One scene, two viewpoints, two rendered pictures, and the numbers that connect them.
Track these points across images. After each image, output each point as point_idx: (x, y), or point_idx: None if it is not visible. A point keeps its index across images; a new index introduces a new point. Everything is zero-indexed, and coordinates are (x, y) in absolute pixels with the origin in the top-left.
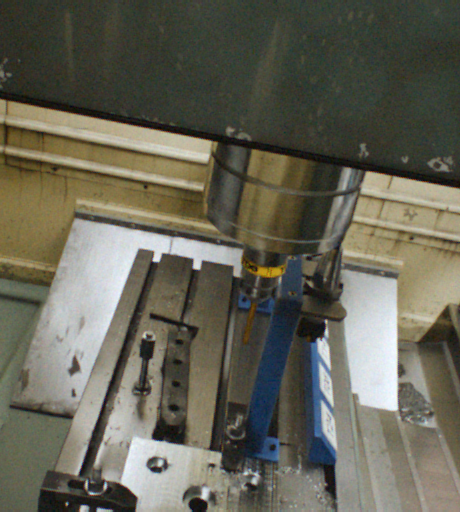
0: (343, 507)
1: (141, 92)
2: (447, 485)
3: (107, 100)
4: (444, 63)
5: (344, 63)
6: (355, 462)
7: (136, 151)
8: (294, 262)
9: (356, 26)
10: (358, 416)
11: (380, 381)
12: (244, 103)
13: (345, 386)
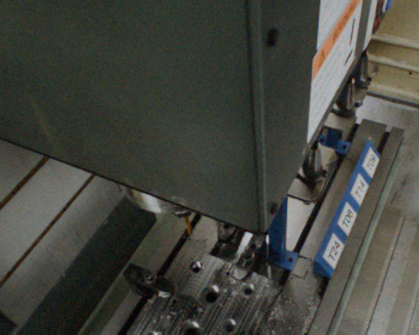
0: (322, 309)
1: None
2: None
3: None
4: (141, 139)
5: (82, 128)
6: (353, 275)
7: None
8: None
9: (73, 106)
10: (395, 230)
11: None
12: (47, 142)
13: (368, 218)
